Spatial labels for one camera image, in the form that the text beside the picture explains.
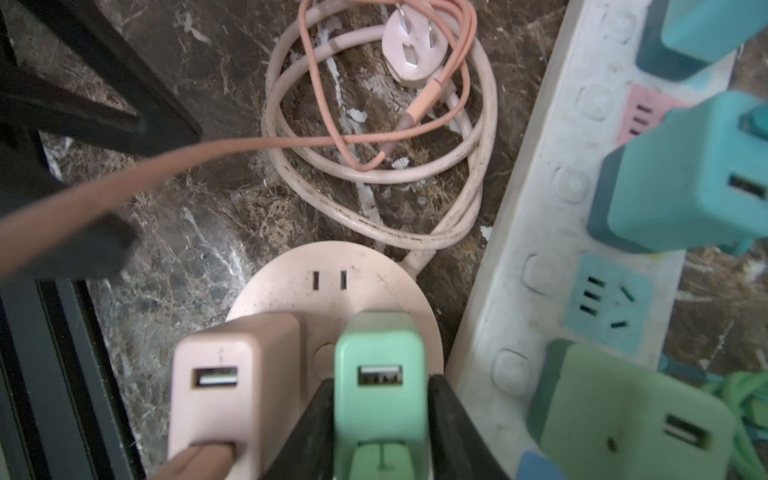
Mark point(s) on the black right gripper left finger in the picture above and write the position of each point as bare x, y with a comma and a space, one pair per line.
309, 450

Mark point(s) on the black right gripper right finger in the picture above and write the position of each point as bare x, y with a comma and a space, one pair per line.
458, 451

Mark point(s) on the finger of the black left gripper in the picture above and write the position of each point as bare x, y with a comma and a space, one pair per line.
98, 251
160, 122

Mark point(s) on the green charger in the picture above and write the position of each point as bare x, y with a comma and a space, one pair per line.
698, 179
380, 399

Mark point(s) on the pink charger plug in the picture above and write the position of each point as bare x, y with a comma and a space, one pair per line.
238, 383

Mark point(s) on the teal charger plug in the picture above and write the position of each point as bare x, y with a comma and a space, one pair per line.
681, 38

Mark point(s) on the round pink power socket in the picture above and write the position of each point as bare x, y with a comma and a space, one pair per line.
324, 285

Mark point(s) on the white colourful power strip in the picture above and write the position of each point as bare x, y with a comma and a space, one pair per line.
531, 263

